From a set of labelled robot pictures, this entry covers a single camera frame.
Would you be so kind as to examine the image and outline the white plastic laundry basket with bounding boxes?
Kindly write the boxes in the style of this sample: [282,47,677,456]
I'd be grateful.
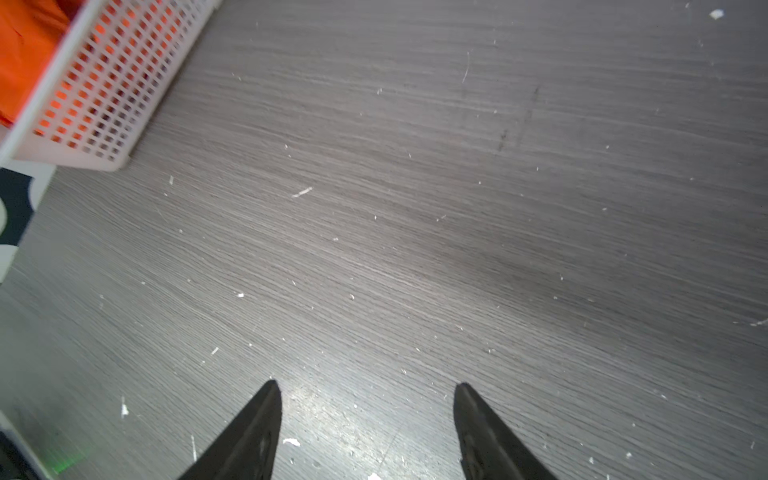
[1,1,220,172]

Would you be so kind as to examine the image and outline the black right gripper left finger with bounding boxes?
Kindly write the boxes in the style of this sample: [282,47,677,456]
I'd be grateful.
[178,380,282,480]

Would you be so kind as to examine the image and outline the orange shorts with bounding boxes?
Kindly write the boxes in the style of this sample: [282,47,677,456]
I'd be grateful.
[1,0,82,127]

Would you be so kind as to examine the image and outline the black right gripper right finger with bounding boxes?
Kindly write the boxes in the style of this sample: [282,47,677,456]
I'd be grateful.
[453,383,557,480]

